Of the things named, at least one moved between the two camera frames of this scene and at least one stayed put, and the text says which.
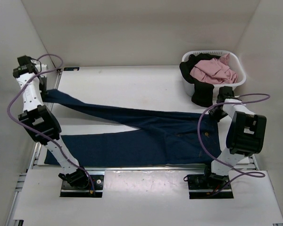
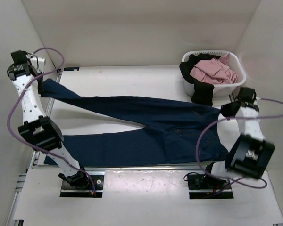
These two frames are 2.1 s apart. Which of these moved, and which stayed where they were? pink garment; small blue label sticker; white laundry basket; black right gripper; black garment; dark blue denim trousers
Moved: black right gripper; dark blue denim trousers
Stayed: pink garment; white laundry basket; small blue label sticker; black garment
